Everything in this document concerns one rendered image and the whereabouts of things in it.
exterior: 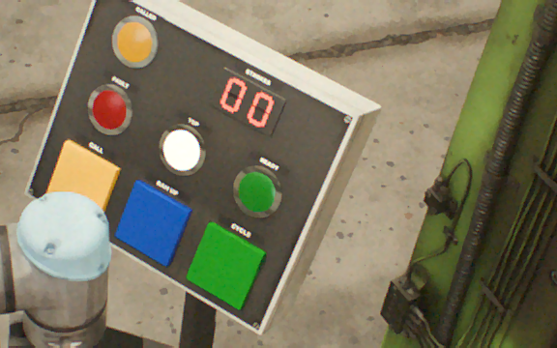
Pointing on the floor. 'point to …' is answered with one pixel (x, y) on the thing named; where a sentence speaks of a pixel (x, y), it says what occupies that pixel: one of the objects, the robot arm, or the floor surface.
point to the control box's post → (196, 323)
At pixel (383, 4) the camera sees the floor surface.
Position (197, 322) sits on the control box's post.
